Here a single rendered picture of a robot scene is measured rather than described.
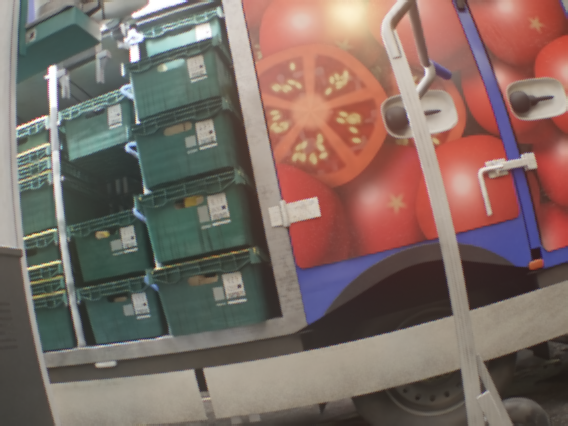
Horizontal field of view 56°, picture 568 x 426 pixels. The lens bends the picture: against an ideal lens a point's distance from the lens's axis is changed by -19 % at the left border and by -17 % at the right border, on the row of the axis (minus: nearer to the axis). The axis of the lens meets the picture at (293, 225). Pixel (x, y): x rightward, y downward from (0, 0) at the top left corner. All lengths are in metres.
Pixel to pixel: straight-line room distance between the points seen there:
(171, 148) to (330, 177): 0.57
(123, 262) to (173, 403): 0.63
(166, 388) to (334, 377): 0.63
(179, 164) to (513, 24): 1.47
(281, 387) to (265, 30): 1.35
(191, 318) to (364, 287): 0.60
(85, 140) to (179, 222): 0.75
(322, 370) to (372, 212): 0.58
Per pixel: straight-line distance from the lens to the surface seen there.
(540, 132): 2.38
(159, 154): 2.25
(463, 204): 2.23
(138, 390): 2.37
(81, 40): 1.55
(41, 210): 2.76
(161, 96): 2.33
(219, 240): 2.15
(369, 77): 2.32
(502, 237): 2.25
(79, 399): 2.50
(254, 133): 2.29
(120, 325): 2.54
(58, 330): 2.69
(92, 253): 2.60
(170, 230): 2.19
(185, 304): 2.16
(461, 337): 1.05
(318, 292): 2.19
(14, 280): 1.10
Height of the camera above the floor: 0.64
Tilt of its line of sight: 8 degrees up
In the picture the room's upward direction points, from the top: 12 degrees counter-clockwise
